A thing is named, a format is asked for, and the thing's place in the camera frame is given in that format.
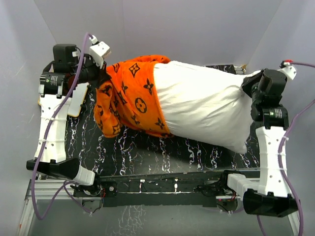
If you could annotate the white pillow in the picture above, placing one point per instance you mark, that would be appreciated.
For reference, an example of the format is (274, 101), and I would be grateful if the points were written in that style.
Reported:
(204, 104)

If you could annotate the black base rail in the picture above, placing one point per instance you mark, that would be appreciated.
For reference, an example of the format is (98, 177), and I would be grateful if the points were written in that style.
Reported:
(175, 189)

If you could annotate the white board with wooden frame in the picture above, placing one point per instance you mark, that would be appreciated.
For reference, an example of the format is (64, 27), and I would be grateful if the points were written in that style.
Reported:
(50, 103)

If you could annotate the aluminium frame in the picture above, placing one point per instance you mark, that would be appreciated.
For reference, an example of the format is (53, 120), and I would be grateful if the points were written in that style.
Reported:
(67, 185)

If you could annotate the orange patterned plush pillowcase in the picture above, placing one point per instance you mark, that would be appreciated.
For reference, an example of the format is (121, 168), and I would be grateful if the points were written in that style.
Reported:
(128, 97)

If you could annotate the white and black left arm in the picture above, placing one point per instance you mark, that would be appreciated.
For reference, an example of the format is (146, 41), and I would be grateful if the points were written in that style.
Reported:
(56, 79)

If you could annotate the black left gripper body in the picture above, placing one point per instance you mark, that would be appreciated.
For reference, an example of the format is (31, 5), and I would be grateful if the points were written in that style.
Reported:
(94, 73)

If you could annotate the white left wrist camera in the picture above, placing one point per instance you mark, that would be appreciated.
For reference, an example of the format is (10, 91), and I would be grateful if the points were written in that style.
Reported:
(98, 50)

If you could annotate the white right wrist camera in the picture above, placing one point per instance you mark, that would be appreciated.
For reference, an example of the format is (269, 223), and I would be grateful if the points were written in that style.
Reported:
(287, 68)

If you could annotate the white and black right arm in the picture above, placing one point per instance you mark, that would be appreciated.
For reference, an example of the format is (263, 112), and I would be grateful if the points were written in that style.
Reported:
(271, 195)

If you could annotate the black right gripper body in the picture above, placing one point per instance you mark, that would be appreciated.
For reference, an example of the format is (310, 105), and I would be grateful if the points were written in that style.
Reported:
(247, 87)

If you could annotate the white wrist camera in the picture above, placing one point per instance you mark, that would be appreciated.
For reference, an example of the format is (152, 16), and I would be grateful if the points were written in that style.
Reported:
(98, 50)
(287, 68)

